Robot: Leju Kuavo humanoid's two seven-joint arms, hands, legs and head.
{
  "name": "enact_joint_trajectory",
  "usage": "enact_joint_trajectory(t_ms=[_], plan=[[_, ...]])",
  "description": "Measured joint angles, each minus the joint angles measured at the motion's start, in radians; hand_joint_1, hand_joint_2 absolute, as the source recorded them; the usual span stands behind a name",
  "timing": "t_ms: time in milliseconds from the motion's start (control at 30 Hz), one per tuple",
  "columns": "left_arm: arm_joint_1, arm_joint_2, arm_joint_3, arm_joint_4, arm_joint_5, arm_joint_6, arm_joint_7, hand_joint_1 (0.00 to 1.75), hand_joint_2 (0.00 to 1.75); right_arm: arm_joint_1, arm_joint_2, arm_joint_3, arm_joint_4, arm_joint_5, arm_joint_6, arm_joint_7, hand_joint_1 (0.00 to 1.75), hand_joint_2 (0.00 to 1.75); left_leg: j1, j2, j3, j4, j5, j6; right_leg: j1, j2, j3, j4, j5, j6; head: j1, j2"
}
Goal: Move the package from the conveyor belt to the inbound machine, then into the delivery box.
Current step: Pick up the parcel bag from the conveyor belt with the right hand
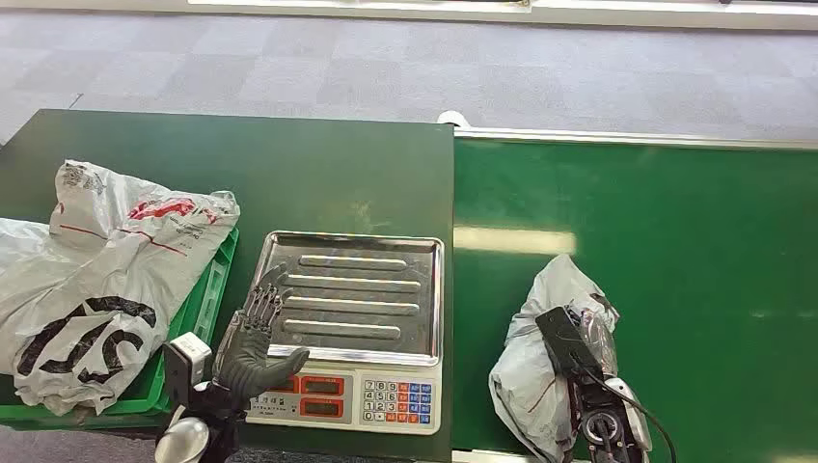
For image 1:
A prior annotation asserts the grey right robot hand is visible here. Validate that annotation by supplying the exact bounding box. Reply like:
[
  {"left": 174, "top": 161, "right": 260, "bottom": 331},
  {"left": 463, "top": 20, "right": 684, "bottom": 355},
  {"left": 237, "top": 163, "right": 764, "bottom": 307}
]
[{"left": 577, "top": 305, "right": 621, "bottom": 379}]

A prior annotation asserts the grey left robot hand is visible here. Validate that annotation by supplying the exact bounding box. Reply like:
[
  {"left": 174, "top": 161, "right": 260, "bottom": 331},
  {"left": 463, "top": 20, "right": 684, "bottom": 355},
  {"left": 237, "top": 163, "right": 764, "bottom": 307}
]
[{"left": 217, "top": 264, "right": 312, "bottom": 400}]

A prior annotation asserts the white red-print package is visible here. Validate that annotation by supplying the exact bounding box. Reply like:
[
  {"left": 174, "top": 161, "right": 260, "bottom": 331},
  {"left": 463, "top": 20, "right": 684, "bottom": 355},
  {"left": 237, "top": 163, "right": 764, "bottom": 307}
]
[{"left": 488, "top": 254, "right": 621, "bottom": 463}]

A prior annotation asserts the green conveyor belt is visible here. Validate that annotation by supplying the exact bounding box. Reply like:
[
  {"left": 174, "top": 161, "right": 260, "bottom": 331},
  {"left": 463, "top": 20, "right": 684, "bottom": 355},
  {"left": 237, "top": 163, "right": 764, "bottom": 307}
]
[{"left": 450, "top": 136, "right": 818, "bottom": 463}]

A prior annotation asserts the green plastic crate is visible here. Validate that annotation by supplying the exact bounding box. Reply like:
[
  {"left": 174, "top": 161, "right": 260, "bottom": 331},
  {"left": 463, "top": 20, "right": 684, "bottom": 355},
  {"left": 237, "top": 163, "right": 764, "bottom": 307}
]
[{"left": 0, "top": 226, "right": 241, "bottom": 431}]

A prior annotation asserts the white scale with steel tray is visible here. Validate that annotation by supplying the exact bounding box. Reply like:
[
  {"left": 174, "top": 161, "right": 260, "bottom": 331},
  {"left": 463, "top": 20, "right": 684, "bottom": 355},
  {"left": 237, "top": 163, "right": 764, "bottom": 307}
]
[{"left": 244, "top": 230, "right": 446, "bottom": 437}]

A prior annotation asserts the white bag with black print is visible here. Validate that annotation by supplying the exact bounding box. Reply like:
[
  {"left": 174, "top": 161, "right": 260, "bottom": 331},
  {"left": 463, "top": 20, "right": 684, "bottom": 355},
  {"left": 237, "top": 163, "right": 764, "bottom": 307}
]
[{"left": 0, "top": 229, "right": 223, "bottom": 418}]

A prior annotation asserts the white bag with red print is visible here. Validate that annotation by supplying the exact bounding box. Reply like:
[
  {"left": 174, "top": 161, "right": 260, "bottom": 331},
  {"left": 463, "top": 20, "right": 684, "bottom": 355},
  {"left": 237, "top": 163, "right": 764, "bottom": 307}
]
[{"left": 48, "top": 158, "right": 241, "bottom": 302}]

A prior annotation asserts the plain white bag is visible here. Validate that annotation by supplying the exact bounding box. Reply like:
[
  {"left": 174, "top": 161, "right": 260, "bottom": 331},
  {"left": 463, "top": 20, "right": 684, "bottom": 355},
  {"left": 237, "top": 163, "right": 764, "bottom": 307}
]
[{"left": 0, "top": 216, "right": 68, "bottom": 273}]

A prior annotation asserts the white window sill ledge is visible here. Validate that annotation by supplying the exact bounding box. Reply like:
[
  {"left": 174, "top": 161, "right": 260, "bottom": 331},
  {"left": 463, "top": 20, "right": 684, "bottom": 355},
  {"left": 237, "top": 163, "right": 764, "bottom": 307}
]
[{"left": 0, "top": 0, "right": 818, "bottom": 32}]

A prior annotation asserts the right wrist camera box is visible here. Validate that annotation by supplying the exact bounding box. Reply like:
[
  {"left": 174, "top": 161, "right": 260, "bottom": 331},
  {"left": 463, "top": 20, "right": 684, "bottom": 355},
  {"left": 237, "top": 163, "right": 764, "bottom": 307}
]
[{"left": 535, "top": 306, "right": 606, "bottom": 379}]

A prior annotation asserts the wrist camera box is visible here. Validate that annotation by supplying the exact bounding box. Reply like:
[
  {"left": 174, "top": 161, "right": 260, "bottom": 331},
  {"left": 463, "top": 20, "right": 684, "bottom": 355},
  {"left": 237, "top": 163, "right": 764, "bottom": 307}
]
[
  {"left": 535, "top": 306, "right": 606, "bottom": 379},
  {"left": 162, "top": 331, "right": 214, "bottom": 408}
]

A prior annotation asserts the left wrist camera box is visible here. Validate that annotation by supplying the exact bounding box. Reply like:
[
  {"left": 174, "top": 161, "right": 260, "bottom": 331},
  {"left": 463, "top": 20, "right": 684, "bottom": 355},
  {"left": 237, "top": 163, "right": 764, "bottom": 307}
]
[{"left": 162, "top": 331, "right": 214, "bottom": 408}]

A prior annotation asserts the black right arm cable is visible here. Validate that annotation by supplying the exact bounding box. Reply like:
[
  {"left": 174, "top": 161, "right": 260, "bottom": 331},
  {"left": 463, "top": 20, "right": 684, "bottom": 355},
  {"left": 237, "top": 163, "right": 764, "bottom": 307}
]
[{"left": 575, "top": 364, "right": 679, "bottom": 463}]

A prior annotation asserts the silver conveyor side rail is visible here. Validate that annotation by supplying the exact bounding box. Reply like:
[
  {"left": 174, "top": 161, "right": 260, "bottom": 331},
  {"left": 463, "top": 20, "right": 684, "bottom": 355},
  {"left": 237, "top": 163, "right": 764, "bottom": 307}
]
[{"left": 453, "top": 126, "right": 818, "bottom": 152}]

